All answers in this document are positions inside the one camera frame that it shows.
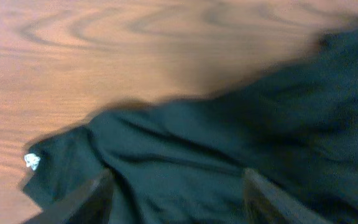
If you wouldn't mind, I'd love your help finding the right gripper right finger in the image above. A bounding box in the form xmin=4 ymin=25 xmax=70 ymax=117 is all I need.
xmin=244 ymin=169 xmax=331 ymax=224

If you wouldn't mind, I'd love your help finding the black Sydro t-shirt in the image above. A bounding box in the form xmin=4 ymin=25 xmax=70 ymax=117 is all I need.
xmin=23 ymin=27 xmax=358 ymax=223

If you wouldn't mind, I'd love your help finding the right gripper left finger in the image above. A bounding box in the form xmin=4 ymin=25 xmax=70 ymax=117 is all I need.
xmin=24 ymin=169 xmax=114 ymax=224

